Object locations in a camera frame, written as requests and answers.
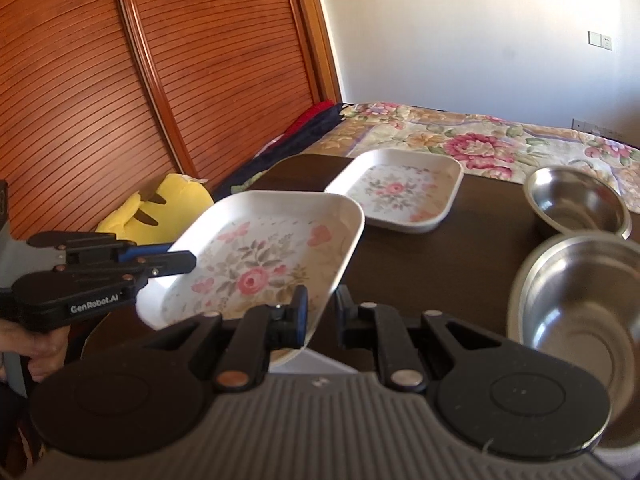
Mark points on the yellow plush toy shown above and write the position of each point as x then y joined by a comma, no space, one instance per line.
185,200

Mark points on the large wide-rim steel bowl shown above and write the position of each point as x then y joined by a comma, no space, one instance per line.
575,310

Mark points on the white floral square plate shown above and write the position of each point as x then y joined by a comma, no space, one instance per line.
250,260
395,190

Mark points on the small stainless steel bowl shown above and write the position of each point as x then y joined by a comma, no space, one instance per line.
575,205

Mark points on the wall socket strip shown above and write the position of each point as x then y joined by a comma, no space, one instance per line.
580,124

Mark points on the floral bedspread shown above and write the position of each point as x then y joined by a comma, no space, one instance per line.
450,135

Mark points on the wooden louvered wardrobe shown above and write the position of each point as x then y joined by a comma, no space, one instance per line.
75,85

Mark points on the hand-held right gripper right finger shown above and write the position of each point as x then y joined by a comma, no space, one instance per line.
344,317

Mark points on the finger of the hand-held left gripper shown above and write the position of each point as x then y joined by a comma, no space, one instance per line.
145,251
170,262

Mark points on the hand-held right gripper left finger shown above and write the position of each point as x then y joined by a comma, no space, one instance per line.
301,312

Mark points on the red cloth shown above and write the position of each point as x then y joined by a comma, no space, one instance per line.
310,117

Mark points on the person's left hand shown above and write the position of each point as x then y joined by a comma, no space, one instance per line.
40,347

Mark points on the white wall switch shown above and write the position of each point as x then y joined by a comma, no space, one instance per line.
600,40

